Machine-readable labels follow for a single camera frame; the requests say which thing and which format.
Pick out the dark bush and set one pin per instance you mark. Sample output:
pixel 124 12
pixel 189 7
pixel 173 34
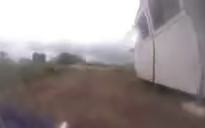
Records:
pixel 68 58

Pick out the dark building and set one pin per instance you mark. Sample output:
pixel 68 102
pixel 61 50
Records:
pixel 38 57

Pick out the white building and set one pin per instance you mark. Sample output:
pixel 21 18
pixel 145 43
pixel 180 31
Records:
pixel 176 56

